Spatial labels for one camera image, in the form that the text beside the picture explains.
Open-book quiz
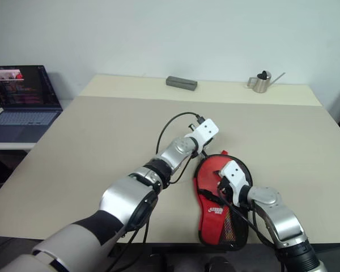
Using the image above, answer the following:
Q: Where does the grey rectangular block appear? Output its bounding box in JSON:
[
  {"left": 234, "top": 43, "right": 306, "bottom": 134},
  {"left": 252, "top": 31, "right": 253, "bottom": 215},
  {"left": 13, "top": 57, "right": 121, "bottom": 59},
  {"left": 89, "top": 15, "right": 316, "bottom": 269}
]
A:
[{"left": 165, "top": 75, "right": 198, "bottom": 91}]

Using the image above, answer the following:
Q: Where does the white side table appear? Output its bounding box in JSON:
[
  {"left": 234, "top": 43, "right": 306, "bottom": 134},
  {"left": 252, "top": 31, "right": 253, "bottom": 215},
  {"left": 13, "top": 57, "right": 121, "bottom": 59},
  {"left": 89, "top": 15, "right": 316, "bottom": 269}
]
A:
[{"left": 0, "top": 99, "right": 74, "bottom": 151}]

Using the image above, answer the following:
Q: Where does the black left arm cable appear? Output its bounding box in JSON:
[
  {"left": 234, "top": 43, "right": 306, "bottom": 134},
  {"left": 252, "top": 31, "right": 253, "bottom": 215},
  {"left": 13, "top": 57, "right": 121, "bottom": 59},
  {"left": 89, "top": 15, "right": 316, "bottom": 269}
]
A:
[{"left": 124, "top": 112, "right": 206, "bottom": 247}]

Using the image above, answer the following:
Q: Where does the red black mesh paddle case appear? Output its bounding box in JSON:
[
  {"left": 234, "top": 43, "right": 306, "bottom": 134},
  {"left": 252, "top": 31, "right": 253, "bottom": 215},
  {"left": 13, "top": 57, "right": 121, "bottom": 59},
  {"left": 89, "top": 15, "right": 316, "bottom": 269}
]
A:
[{"left": 193, "top": 150, "right": 254, "bottom": 252}]

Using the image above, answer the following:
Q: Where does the dark rounded shape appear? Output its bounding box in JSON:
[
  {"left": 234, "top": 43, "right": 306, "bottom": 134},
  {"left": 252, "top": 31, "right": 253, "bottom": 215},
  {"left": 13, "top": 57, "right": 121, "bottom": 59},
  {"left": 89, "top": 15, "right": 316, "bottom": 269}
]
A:
[{"left": 205, "top": 256, "right": 236, "bottom": 272}]

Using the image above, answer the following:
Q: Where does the steel watering can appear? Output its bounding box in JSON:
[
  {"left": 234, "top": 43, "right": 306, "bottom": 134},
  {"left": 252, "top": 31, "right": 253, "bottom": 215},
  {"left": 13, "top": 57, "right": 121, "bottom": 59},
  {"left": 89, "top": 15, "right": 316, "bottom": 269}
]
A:
[{"left": 246, "top": 70, "right": 286, "bottom": 94}]

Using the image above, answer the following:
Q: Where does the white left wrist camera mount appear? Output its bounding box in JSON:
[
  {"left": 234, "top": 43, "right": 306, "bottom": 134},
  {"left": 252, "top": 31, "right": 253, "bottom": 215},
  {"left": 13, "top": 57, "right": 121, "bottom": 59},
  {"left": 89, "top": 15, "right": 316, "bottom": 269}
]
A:
[{"left": 190, "top": 118, "right": 219, "bottom": 150}]

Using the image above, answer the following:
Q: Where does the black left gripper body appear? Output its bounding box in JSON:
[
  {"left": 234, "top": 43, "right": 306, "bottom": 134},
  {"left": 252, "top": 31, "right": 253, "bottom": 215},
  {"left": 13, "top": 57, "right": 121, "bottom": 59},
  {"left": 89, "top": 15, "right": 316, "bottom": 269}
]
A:
[{"left": 200, "top": 137, "right": 216, "bottom": 154}]

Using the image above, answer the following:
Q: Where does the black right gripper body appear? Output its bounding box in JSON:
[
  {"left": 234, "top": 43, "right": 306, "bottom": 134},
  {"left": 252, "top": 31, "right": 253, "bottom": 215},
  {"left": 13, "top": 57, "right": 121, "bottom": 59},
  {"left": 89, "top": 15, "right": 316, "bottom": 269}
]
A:
[{"left": 216, "top": 178, "right": 235, "bottom": 203}]

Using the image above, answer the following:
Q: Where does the dark blue open laptop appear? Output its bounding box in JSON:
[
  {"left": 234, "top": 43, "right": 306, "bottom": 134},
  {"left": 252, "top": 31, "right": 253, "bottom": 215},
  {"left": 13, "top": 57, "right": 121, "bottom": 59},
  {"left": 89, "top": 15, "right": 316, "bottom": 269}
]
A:
[{"left": 0, "top": 65, "right": 63, "bottom": 143}]

